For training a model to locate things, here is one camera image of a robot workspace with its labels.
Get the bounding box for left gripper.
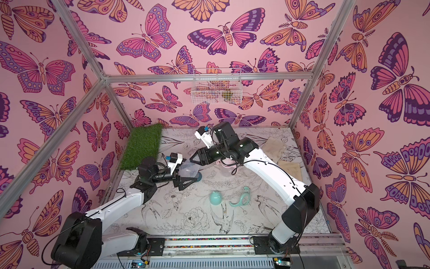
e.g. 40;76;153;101
150;158;197;193

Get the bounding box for mint bottle handle ring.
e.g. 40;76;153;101
229;186;252;207

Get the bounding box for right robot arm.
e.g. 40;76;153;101
190;122;320;253

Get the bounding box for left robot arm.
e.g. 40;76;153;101
50;154;201;269

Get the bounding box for mint bottle cap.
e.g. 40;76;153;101
209;191;222;206

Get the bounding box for green artificial grass mat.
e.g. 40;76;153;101
120;123;163;170

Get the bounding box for beige glove green fingers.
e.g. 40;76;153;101
262;137;285;163

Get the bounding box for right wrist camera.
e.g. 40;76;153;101
195;126;214;149

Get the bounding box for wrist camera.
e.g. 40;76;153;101
195;126;214;149
165;152;183;175

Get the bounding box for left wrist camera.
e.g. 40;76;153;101
165;152;183;175

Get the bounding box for white wire basket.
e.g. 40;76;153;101
189;67;243;105

